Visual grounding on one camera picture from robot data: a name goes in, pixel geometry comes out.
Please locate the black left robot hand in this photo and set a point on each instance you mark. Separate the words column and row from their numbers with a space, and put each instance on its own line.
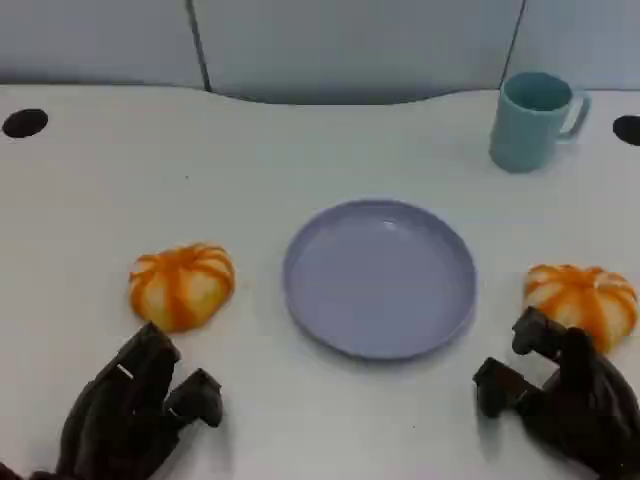
column 120, row 415

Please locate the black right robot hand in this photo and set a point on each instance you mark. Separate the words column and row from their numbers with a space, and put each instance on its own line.
column 590, row 415

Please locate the orange and white bread roll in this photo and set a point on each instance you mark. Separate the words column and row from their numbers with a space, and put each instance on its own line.
column 180, row 287
column 585, row 300

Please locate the lilac plate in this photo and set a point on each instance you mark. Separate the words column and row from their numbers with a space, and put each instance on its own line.
column 380, row 285

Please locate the pale green mug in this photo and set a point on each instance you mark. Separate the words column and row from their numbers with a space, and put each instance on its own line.
column 522, row 135

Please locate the grey partition panel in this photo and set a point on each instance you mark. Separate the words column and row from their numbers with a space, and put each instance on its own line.
column 585, row 35
column 90, row 40
column 350, row 45

